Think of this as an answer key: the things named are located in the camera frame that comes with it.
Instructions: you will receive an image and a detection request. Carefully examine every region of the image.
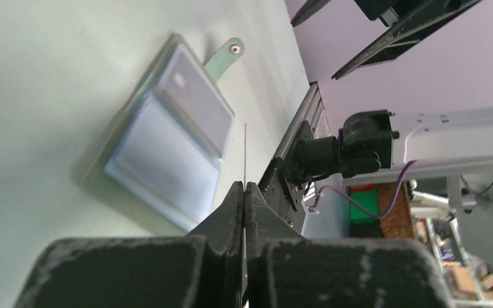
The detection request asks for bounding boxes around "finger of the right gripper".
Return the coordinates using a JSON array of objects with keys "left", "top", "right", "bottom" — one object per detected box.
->
[
  {"left": 290, "top": 0, "right": 330, "bottom": 27},
  {"left": 331, "top": 0, "right": 480, "bottom": 80}
]

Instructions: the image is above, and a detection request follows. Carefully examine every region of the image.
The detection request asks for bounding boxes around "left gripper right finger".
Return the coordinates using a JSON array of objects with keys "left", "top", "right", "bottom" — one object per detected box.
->
[{"left": 244, "top": 182, "right": 453, "bottom": 307}]

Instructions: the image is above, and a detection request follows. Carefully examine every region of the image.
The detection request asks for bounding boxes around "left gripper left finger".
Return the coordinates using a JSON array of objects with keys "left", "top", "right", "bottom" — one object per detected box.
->
[{"left": 15, "top": 182, "right": 244, "bottom": 307}]

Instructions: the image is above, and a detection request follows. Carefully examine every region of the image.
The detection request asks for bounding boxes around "thin card edge-on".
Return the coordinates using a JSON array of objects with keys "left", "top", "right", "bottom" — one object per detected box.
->
[{"left": 243, "top": 123, "right": 248, "bottom": 190}]

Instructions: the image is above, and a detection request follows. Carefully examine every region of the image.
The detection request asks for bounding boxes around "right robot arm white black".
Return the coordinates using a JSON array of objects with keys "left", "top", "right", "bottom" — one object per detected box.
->
[{"left": 294, "top": 1, "right": 493, "bottom": 180}]

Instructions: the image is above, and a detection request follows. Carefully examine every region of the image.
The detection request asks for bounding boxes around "aluminium frame rail front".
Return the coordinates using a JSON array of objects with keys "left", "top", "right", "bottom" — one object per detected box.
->
[{"left": 273, "top": 81, "right": 332, "bottom": 158}]

